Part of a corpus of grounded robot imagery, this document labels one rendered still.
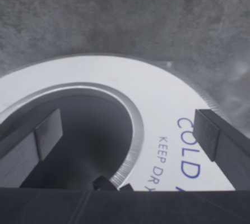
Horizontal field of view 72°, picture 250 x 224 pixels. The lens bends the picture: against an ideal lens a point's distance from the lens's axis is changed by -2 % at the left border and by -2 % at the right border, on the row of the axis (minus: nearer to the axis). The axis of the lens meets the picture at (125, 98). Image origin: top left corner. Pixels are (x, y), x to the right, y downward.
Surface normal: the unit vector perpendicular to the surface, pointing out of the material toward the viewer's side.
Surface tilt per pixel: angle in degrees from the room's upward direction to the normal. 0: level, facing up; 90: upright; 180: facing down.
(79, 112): 8
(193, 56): 0
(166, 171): 90
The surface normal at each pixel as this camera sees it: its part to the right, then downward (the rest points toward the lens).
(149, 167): -0.04, -0.76
